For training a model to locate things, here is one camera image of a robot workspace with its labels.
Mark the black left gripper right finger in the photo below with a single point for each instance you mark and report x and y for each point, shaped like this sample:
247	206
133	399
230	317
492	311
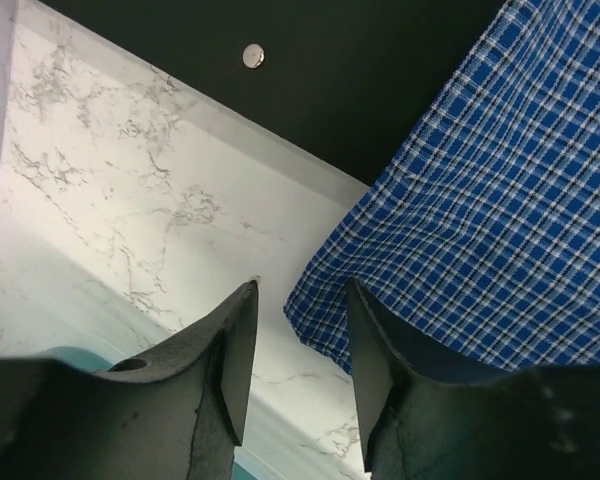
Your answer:
425	411

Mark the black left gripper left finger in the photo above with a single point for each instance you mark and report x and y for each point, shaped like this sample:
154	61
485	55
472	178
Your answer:
40	439

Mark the blue checkered long sleeve shirt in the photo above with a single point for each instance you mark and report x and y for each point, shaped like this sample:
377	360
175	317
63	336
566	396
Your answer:
483	232

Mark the teal plastic bin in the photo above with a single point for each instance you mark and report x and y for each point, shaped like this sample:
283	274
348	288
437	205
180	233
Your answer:
80	357

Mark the black clipboard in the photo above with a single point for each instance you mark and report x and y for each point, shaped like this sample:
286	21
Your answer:
343	80

